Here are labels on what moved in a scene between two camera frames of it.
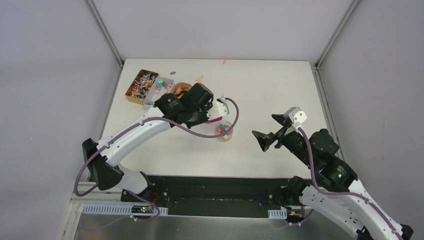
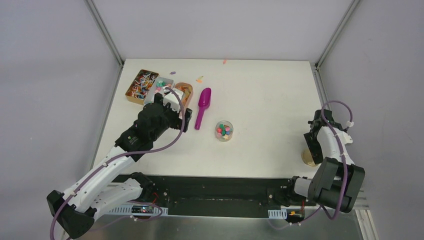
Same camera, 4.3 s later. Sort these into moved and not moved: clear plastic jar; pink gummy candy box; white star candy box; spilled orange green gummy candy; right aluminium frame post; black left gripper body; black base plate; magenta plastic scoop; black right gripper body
Moved: black left gripper body; black right gripper body; magenta plastic scoop
Not moved: right aluminium frame post; clear plastic jar; spilled orange green gummy candy; black base plate; white star candy box; pink gummy candy box
